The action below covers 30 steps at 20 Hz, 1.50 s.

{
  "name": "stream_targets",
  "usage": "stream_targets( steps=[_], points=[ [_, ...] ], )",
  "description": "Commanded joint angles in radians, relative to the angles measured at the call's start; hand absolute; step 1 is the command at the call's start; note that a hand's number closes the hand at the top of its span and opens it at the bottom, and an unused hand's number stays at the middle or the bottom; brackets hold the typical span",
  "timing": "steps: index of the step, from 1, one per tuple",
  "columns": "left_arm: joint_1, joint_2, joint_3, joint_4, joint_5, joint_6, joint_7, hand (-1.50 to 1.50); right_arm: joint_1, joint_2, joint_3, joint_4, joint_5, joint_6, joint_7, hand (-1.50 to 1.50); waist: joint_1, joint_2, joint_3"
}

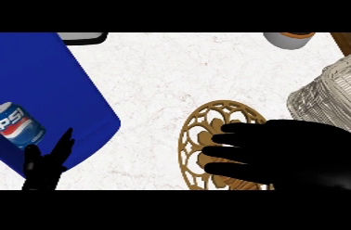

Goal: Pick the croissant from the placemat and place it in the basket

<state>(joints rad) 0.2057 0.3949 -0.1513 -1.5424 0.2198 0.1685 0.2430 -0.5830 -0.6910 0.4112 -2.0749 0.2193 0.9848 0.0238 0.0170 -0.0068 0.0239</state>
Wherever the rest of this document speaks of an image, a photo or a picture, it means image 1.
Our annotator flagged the blue cutting board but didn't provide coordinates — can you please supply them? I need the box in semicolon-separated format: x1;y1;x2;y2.
0;32;121;178

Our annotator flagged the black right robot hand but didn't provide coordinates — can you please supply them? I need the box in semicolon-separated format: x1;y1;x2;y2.
201;119;351;191

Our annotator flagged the grey cup with orange rim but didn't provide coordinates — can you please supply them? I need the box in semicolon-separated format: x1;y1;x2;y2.
262;32;317;51

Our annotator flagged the pale wicker basket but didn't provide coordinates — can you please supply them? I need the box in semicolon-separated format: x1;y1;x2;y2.
285;54;351;133

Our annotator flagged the gold openwork round placemat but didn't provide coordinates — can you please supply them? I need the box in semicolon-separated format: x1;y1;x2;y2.
176;99;275;191

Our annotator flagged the brown wooden object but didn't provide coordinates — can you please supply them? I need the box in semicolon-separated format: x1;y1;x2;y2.
330;32;351;58

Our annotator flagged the blue soda can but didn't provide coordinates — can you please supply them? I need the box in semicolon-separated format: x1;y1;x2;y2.
0;101;46;150

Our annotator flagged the grey tray with black rim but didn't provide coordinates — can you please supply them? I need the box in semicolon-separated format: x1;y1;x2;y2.
56;32;109;46

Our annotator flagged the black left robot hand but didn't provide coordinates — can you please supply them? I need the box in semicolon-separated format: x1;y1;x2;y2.
20;127;75;191

